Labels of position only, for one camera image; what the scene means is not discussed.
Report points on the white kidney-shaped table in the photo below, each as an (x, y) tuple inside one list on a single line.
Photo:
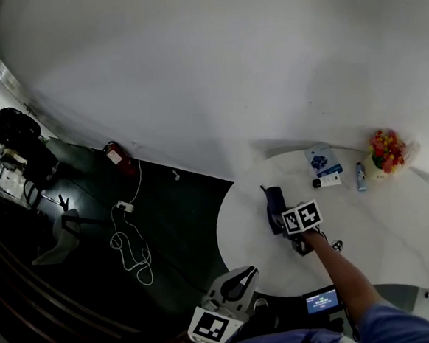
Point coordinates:
[(370, 228)]

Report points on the person's light blue shirt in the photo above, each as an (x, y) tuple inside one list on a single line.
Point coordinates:
[(389, 327)]

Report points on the person's right forearm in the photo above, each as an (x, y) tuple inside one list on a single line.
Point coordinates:
[(340, 268)]

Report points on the white tube with black cap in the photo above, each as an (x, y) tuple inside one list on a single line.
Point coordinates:
[(330, 180)]

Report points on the grey shell chair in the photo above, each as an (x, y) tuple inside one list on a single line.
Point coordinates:
[(62, 238)]

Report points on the white sneaker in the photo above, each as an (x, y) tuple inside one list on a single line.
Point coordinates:
[(260, 305)]

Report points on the small black monitor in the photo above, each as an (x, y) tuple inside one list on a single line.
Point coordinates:
[(322, 301)]

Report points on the white power strip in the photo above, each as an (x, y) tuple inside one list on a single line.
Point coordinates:
[(125, 206)]

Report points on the blue patterned flat packet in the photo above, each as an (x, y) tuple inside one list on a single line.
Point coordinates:
[(322, 160)]

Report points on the small white plug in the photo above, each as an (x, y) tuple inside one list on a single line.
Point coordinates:
[(176, 174)]

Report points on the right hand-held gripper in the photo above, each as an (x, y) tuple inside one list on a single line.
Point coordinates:
[(303, 217)]

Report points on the red fire extinguisher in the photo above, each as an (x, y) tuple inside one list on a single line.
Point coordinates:
[(119, 158)]

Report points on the white ribbed vase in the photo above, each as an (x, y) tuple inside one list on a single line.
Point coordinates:
[(412, 153)]

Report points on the dark blue cloth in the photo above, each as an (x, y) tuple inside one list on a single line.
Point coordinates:
[(276, 199)]

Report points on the colourful flowers in cream pot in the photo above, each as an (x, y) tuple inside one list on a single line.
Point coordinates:
[(385, 151)]

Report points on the small blue bottle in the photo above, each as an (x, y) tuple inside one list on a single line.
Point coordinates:
[(361, 177)]

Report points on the black office chair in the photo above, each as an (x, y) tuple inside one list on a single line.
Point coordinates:
[(20, 145)]

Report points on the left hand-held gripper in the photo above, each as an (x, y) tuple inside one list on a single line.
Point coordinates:
[(212, 326)]

